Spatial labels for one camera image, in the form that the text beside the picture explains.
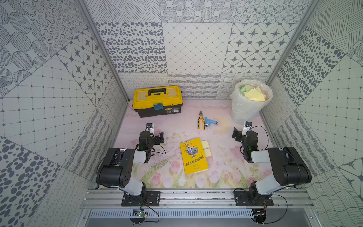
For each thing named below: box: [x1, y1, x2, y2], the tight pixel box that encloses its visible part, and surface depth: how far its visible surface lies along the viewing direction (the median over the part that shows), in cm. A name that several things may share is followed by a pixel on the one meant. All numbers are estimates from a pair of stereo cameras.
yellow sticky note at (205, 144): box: [201, 139, 210, 150], surface depth 93 cm
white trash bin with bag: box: [230, 79, 274, 124], surface depth 89 cm
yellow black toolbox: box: [132, 85, 183, 118], surface depth 103 cm
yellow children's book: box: [179, 137, 209, 175], surface depth 88 cm
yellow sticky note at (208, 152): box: [204, 148, 212, 158], surface depth 92 cm
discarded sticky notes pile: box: [239, 84, 267, 102], surface depth 88 cm
